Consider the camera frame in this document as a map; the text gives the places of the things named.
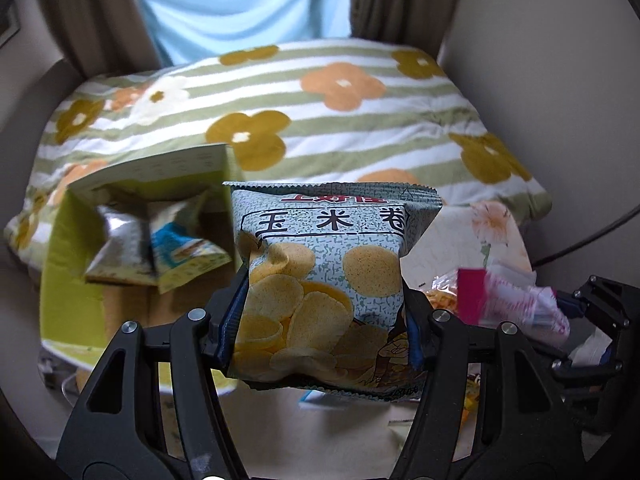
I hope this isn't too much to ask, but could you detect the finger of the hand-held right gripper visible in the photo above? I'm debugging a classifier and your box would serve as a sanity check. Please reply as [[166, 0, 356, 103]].
[[550, 330, 632, 386], [556, 275, 636, 331]]

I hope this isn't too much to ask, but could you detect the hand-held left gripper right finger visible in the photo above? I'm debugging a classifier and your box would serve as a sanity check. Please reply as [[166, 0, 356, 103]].
[[390, 286, 588, 480]]

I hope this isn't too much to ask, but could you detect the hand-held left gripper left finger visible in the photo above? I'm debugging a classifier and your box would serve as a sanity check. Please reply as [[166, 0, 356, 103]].
[[56, 261, 251, 480]]

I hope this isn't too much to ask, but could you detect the pink snack packet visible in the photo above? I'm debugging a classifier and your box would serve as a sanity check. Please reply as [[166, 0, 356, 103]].
[[457, 267, 571, 341]]

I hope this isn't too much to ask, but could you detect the grey-green chip bag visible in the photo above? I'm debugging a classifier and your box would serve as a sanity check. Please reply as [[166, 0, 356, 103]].
[[222, 181, 445, 403]]

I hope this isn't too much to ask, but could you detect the green cardboard box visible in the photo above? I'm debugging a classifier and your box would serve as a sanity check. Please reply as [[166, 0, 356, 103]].
[[39, 143, 241, 396]]

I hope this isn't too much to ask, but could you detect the orange snack packet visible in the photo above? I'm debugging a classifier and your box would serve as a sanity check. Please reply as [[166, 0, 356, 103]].
[[420, 275, 462, 317]]

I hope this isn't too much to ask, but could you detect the blue and yellow snack packet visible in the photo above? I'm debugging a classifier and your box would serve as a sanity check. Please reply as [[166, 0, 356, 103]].
[[147, 190, 233, 295]]

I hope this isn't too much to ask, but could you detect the silver snack packet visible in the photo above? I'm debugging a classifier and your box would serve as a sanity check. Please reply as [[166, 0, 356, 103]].
[[84, 195, 156, 286]]

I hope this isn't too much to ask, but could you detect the striped flower blanket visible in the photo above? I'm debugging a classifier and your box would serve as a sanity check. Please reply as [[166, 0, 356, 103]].
[[2, 42, 553, 271]]

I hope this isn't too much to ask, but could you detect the light blue sheer curtain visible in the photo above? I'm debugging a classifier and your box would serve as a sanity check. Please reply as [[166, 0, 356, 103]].
[[135, 0, 353, 67]]

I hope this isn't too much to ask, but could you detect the brown curtain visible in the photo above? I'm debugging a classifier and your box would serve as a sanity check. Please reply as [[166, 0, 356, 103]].
[[347, 0, 461, 58], [32, 0, 161, 78]]

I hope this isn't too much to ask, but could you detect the black cable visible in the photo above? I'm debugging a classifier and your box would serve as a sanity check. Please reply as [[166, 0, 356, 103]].
[[532, 207, 640, 267]]

